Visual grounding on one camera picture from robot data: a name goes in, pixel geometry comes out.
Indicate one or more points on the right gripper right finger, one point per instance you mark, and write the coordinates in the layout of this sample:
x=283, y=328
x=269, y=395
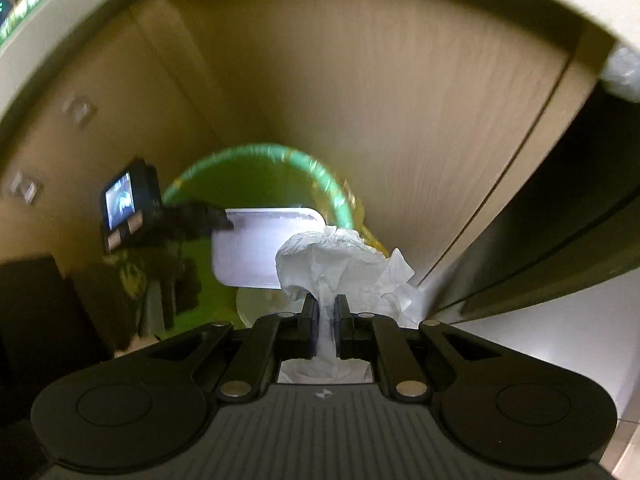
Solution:
x=353, y=335

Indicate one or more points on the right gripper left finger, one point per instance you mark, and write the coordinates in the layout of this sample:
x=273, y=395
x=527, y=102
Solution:
x=298, y=334

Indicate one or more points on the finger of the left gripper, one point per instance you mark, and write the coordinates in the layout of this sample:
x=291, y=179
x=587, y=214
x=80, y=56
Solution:
x=196, y=217

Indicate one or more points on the red plastic food tray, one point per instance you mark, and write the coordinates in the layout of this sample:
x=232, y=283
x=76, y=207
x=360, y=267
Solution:
x=246, y=256

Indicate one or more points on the white tissue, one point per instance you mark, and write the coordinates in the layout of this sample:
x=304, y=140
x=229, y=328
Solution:
x=337, y=262

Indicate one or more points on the white paper bowl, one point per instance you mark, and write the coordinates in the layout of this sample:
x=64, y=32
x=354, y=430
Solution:
x=253, y=303

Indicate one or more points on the clear plastic bag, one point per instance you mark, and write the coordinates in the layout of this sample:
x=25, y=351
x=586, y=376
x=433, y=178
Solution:
x=620, y=75

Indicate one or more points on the green trash bin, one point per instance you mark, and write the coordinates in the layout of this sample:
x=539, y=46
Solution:
x=259, y=175

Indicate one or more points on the wooden cabinet door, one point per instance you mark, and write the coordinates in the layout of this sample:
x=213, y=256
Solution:
x=421, y=105

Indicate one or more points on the gripper camera screen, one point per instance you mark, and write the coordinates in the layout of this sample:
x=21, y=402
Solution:
x=122, y=216

